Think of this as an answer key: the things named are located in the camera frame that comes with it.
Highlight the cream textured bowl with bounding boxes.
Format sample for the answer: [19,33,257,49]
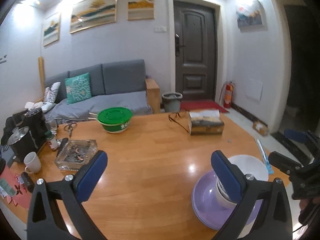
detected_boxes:
[215,178,237,209]

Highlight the white deep bowl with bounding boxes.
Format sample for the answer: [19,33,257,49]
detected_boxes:
[216,154,269,198]

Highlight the purple plate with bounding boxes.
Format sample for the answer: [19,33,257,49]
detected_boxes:
[191,170,264,231]

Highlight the pink paper mat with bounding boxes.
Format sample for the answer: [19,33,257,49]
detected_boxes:
[1,159,31,209]

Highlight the packaged toothbrush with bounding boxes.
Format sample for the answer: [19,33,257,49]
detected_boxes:
[255,138,274,174]

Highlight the white mug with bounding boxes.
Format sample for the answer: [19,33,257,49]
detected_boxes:
[23,152,41,174]

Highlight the cardboard box on floor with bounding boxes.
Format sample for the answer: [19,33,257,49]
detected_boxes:
[252,121,268,137]

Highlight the glass ashtray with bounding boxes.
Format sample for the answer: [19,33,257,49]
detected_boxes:
[54,138,98,171]

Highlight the small bottle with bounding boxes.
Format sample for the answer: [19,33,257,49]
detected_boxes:
[46,131,59,151]

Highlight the wine glass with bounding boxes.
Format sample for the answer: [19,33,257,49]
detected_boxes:
[46,118,58,136]

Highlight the scissors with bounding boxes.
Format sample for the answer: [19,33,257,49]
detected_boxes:
[64,122,77,138]

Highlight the black kettle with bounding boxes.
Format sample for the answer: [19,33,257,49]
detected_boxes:
[23,108,48,152]

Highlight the tissue box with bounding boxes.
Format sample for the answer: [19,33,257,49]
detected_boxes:
[188,109,225,135]

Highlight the red fire extinguisher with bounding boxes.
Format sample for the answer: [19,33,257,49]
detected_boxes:
[219,80,235,108]

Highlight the green lidded container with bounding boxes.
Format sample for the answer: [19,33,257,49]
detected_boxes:
[97,107,133,133]

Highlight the white patterned cushion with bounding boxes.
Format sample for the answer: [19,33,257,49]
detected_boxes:
[41,82,61,113]

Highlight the red doormat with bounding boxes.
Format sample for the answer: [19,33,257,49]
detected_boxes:
[180,100,228,113]

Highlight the teal patterned cushion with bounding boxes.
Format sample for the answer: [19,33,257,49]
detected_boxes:
[65,73,92,105]

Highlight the eyeglasses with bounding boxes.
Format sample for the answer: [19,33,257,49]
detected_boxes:
[168,112,189,133]

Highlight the grey trash bin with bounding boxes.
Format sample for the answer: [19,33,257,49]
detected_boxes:
[162,92,183,113]

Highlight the grey sofa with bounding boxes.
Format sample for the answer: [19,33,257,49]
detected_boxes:
[44,59,155,124]

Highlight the blue mountain painting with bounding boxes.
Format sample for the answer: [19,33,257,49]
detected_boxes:
[236,0,267,32]

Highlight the dark door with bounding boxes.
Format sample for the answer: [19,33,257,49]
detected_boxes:
[174,1,217,100]

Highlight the left small painting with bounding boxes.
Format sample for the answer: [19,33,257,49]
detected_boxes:
[42,13,61,47]

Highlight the wide landscape painting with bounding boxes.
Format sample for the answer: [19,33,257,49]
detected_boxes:
[69,0,118,34]

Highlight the small golden painting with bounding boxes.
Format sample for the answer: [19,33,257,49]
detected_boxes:
[127,0,155,21]

